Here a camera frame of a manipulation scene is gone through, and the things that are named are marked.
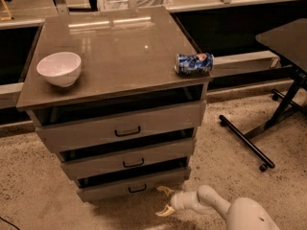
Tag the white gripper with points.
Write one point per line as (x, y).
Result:
(177, 200)

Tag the grey drawer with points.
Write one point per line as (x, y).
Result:
(133, 181)
(129, 159)
(125, 126)

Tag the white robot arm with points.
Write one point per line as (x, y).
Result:
(242, 214)

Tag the grey drawer cabinet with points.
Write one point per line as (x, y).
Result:
(128, 65)

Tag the blue crushed soda can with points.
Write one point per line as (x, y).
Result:
(193, 64)

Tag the white ceramic bowl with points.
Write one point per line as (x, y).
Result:
(60, 69)

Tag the black rolling side table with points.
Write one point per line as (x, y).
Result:
(289, 41)

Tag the white wire basket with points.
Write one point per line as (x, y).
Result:
(116, 5)

